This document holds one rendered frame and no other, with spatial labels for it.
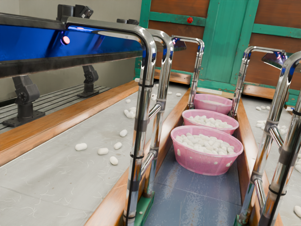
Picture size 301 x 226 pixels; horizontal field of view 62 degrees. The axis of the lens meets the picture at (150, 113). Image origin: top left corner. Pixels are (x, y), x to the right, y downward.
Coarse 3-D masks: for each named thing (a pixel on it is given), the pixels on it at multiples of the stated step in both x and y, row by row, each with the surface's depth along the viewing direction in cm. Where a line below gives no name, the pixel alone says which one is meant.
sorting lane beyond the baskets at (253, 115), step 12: (252, 108) 163; (252, 120) 136; (264, 120) 139; (288, 120) 146; (276, 156) 93; (300, 180) 78; (288, 192) 70; (300, 192) 71; (288, 204) 65; (300, 204) 66; (288, 216) 60
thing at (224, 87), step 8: (136, 72) 201; (200, 80) 189; (208, 80) 188; (184, 88) 198; (208, 88) 189; (216, 88) 188; (224, 88) 186; (232, 88) 184; (248, 96) 197; (256, 96) 196; (296, 96) 174; (288, 104) 177
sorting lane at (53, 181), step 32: (128, 96) 150; (96, 128) 97; (128, 128) 101; (32, 160) 69; (64, 160) 71; (96, 160) 74; (128, 160) 76; (0, 192) 55; (32, 192) 56; (64, 192) 58; (96, 192) 59; (0, 224) 47; (32, 224) 48; (64, 224) 49
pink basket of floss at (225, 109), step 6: (198, 96) 170; (204, 96) 172; (210, 96) 173; (216, 96) 172; (198, 102) 154; (204, 102) 150; (222, 102) 169; (228, 102) 165; (198, 108) 156; (216, 108) 149; (222, 108) 150; (228, 108) 152; (210, 114) 153
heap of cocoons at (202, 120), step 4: (196, 116) 129; (204, 116) 130; (192, 120) 122; (196, 120) 122; (200, 120) 123; (204, 120) 127; (208, 120) 124; (212, 120) 126; (216, 120) 128; (220, 120) 127; (184, 124) 120; (204, 124) 120; (208, 124) 119; (212, 124) 119; (216, 124) 120; (220, 124) 121; (224, 124) 121
